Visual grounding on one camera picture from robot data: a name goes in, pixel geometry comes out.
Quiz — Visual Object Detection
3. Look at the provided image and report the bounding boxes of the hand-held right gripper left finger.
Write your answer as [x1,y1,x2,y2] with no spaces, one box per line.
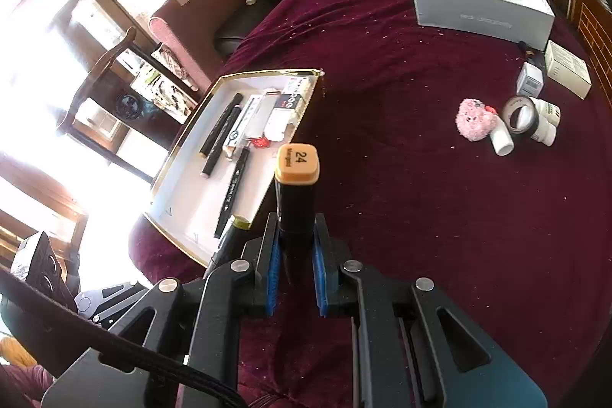
[41,212,283,408]

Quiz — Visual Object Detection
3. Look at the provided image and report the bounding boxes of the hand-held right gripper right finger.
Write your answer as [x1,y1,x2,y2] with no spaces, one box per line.
[311,213,548,408]

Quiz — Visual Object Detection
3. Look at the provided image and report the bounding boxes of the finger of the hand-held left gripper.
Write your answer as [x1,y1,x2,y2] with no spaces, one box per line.
[75,280,155,328]

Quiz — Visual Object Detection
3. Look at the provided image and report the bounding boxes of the black marker with olive cap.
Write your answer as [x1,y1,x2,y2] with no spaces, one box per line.
[207,215,250,277]

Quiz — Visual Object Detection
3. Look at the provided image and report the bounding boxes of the black marker with orange cap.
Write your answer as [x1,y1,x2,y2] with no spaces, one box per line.
[274,143,320,285]

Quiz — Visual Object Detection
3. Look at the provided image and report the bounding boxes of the white tray with gold rim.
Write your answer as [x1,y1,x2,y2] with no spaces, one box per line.
[143,68,327,268]

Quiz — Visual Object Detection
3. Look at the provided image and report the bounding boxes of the white packet with blue print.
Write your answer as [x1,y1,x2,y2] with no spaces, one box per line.
[276,77,313,113]

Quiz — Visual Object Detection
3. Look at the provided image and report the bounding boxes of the yellow cloth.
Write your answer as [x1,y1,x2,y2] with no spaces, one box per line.
[0,335,37,367]

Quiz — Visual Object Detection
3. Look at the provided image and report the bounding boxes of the dark round object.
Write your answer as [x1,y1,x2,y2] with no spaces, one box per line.
[115,93,145,120]

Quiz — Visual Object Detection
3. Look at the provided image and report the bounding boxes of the wooden chair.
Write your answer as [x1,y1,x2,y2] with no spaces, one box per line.
[56,27,202,182]

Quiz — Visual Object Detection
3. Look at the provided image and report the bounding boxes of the patterned packets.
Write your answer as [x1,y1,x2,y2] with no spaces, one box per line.
[134,46,200,118]

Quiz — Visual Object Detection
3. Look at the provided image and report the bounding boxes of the pink fluffy ball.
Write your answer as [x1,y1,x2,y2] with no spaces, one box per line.
[453,98,498,143]

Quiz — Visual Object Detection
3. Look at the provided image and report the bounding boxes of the small white bottle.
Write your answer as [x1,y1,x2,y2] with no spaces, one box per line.
[490,121,515,156]

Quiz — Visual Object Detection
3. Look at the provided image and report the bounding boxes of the tape roll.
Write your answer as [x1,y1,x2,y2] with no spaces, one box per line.
[502,95,541,136]

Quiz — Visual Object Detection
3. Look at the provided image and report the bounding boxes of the white jar with dark label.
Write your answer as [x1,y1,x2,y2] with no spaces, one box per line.
[528,97,562,147]

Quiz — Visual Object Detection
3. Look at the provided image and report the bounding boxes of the maroon upholstered chair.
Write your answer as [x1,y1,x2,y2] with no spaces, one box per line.
[148,0,261,89]

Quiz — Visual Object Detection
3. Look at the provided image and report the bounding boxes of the small white labelled box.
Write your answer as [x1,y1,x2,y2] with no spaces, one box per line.
[516,61,544,97]

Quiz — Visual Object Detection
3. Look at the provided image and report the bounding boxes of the grey box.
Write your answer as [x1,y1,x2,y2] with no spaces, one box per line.
[409,0,556,52]

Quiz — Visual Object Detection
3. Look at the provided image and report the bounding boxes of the white cardboard box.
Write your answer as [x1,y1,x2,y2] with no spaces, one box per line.
[544,40,592,99]

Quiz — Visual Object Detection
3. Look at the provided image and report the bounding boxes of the wooden cabinet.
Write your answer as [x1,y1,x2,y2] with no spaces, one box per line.
[550,0,612,103]

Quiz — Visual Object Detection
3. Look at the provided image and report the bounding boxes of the black strap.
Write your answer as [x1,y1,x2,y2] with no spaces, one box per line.
[0,268,246,408]

